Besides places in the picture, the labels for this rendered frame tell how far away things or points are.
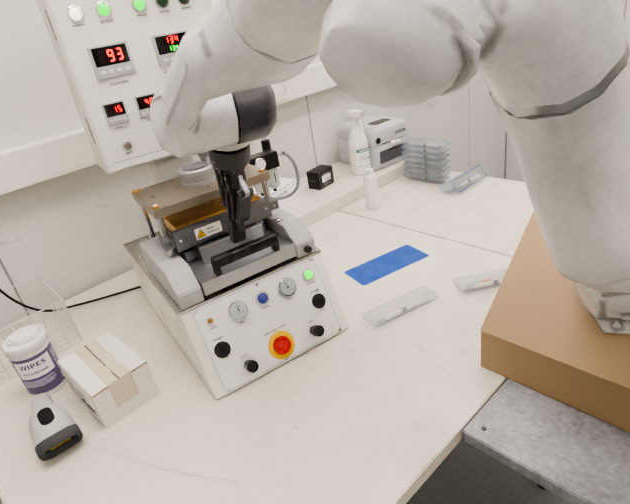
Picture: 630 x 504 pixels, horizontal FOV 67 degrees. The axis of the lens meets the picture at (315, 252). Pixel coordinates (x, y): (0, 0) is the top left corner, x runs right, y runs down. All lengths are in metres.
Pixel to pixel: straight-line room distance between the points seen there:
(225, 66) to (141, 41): 0.68
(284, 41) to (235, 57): 0.07
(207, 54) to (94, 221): 1.13
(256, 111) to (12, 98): 0.93
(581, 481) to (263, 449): 0.51
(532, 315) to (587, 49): 0.60
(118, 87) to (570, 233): 0.96
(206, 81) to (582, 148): 0.38
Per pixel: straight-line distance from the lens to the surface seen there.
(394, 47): 0.36
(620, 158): 0.53
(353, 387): 0.99
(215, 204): 1.12
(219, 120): 0.71
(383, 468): 0.86
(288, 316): 1.06
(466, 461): 1.83
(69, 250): 1.62
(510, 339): 0.94
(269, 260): 1.03
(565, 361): 0.92
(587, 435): 0.94
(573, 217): 0.55
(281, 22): 0.46
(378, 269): 1.34
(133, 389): 1.07
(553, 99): 0.44
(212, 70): 0.56
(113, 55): 1.19
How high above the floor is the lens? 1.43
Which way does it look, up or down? 28 degrees down
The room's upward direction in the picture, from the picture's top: 10 degrees counter-clockwise
